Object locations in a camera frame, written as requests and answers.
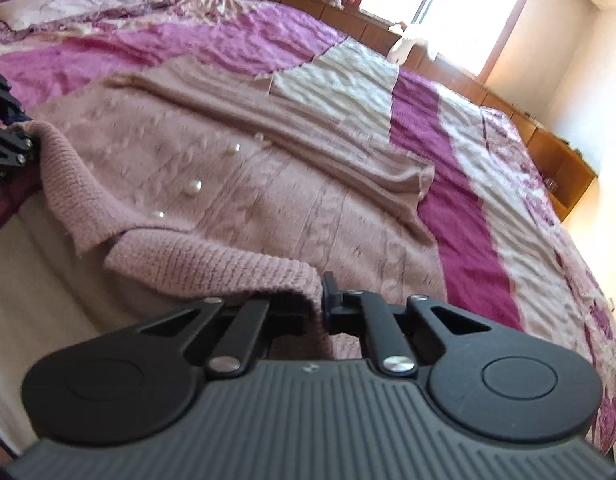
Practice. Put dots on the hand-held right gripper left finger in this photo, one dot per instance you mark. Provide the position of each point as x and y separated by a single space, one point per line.
253 320

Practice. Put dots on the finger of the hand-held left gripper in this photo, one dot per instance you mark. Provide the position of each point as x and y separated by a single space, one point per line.
10 145
0 100

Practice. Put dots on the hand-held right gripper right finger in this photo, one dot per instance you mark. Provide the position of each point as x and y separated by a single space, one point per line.
332 305

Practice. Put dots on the pink knitted cardigan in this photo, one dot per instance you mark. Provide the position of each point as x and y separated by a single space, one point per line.
288 200

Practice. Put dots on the pale pink ruffled pillow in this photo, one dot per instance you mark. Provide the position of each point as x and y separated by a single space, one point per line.
62 7

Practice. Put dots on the white bed sheet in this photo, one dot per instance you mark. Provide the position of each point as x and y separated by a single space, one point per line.
32 300

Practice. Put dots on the purple striped bedspread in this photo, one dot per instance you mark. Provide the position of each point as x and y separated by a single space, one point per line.
468 220

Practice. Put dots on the low wooden cabinet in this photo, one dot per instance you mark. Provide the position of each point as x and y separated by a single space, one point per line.
553 155

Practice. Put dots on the white cloth on ledge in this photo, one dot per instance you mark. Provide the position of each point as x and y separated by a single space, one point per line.
405 42

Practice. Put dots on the window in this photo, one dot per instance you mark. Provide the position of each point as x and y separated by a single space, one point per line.
453 5

